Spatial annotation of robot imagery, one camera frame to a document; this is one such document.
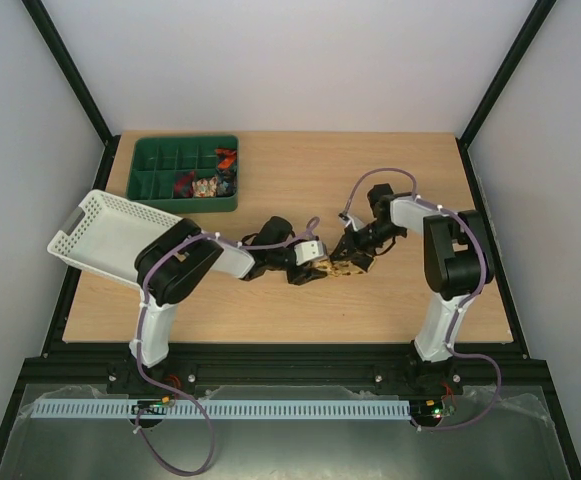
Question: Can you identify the yellow leopard print tie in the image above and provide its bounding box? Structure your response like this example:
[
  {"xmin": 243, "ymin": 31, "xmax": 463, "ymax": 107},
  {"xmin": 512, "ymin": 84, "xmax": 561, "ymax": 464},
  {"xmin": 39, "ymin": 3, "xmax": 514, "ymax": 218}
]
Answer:
[{"xmin": 308, "ymin": 256, "xmax": 375, "ymax": 278}]

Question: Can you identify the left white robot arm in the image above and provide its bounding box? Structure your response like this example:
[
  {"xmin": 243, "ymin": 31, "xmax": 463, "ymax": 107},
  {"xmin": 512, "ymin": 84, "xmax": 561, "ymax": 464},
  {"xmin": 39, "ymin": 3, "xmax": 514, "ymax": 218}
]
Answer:
[{"xmin": 130, "ymin": 216, "xmax": 326, "ymax": 368}]

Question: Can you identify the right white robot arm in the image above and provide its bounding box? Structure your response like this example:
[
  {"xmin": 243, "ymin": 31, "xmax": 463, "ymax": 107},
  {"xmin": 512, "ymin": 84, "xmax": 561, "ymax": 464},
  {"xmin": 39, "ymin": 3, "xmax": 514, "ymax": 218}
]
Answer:
[{"xmin": 331, "ymin": 184, "xmax": 494, "ymax": 392}]

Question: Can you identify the blue patterned rolled tie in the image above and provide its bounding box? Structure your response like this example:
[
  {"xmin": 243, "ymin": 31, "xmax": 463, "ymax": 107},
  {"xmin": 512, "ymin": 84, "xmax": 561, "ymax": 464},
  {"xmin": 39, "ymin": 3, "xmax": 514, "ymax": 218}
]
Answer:
[{"xmin": 217, "ymin": 170, "xmax": 237, "ymax": 197}]

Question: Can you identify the colourful patterned rolled tie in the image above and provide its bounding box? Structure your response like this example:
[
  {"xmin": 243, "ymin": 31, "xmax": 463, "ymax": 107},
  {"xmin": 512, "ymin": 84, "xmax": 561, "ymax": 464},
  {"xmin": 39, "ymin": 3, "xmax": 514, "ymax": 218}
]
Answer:
[{"xmin": 192, "ymin": 176, "xmax": 219, "ymax": 198}]

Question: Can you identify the red orange rolled tie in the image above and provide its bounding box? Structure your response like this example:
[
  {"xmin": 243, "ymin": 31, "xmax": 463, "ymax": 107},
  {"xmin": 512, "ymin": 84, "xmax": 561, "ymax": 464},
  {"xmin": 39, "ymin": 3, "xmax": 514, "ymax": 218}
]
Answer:
[{"xmin": 215, "ymin": 148, "xmax": 238, "ymax": 170}]

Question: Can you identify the dark red rolled tie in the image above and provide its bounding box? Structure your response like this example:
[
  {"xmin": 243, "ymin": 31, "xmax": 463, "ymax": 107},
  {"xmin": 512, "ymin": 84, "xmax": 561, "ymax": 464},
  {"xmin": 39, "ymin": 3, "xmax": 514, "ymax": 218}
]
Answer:
[{"xmin": 173, "ymin": 171, "xmax": 196, "ymax": 198}]

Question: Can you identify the green compartment tray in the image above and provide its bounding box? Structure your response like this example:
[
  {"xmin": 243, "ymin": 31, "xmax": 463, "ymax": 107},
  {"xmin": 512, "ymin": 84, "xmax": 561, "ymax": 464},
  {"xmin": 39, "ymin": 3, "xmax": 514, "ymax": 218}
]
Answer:
[{"xmin": 126, "ymin": 134, "xmax": 239, "ymax": 214}]

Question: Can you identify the white perforated plastic basket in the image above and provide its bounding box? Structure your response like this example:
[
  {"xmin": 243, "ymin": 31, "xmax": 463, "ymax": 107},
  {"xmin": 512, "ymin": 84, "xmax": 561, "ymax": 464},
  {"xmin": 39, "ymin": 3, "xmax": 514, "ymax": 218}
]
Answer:
[{"xmin": 47, "ymin": 190, "xmax": 180, "ymax": 289}]

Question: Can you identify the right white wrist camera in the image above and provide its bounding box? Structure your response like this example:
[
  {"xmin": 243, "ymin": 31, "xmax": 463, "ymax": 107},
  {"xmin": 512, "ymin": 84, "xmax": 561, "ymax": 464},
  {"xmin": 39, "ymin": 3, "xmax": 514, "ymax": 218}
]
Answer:
[{"xmin": 338, "ymin": 212, "xmax": 365, "ymax": 232}]

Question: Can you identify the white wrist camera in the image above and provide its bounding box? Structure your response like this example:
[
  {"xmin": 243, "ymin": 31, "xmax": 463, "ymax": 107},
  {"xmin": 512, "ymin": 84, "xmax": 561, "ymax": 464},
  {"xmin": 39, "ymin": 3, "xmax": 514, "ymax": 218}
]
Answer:
[
  {"xmin": 293, "ymin": 240, "xmax": 327, "ymax": 266},
  {"xmin": 338, "ymin": 212, "xmax": 365, "ymax": 232}
]

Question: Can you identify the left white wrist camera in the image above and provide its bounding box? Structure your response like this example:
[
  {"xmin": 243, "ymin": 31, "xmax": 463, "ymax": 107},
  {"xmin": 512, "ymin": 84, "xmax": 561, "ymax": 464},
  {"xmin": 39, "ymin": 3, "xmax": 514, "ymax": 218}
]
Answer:
[{"xmin": 293, "ymin": 240, "xmax": 327, "ymax": 266}]

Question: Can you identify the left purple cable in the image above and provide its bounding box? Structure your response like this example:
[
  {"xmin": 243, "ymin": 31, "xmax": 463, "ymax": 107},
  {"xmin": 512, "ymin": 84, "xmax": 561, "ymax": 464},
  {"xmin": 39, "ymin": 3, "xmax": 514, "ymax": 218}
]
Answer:
[{"xmin": 136, "ymin": 215, "xmax": 321, "ymax": 474}]

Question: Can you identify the purple cable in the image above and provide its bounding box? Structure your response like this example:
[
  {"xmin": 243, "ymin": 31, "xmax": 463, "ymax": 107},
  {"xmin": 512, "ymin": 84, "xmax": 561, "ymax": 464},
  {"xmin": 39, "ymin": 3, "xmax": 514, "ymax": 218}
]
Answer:
[
  {"xmin": 136, "ymin": 215, "xmax": 321, "ymax": 474},
  {"xmin": 338, "ymin": 167, "xmax": 503, "ymax": 432}
]

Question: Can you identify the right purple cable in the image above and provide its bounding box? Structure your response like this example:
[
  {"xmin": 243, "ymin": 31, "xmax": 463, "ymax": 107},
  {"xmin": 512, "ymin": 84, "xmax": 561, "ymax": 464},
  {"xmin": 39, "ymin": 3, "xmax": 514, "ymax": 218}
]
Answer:
[{"xmin": 338, "ymin": 167, "xmax": 503, "ymax": 432}]

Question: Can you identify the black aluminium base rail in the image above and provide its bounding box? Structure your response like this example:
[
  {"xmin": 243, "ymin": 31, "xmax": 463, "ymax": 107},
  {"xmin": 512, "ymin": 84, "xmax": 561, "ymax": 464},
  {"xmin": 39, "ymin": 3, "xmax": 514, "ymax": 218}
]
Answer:
[{"xmin": 17, "ymin": 344, "xmax": 554, "ymax": 397}]

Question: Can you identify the light blue cable duct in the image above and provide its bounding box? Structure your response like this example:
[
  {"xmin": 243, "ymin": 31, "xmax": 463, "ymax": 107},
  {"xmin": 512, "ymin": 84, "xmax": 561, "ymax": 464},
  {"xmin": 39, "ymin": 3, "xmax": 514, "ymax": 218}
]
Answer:
[{"xmin": 30, "ymin": 399, "xmax": 411, "ymax": 421}]

